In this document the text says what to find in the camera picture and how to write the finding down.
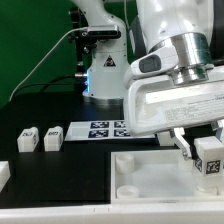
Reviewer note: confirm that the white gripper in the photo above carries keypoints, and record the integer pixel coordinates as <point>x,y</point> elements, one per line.
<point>153,105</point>

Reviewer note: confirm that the white square tabletop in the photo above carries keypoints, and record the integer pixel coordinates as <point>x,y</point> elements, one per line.
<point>160,176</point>

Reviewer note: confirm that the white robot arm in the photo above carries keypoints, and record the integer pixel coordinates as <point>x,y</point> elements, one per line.
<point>185,24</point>

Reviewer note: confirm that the white fiducial tag plate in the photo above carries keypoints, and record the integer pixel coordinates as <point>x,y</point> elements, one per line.
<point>97,130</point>

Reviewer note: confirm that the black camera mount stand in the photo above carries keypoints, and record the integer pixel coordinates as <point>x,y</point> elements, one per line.
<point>83,45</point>

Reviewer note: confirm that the grey camera bar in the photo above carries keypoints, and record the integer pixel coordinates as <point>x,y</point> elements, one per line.
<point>104,32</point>

